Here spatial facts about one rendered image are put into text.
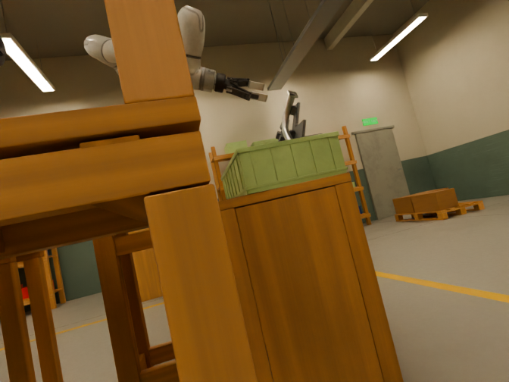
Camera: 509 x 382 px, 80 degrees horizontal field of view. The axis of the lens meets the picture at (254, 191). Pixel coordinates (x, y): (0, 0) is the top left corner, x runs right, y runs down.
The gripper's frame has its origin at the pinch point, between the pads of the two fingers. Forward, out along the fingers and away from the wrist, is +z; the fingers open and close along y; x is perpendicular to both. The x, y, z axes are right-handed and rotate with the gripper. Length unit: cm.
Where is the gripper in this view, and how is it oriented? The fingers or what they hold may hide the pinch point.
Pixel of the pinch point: (262, 92)
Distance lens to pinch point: 135.8
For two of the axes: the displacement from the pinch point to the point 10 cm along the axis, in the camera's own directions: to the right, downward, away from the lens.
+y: -0.7, -6.0, 8.0
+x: -2.3, 7.9, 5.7
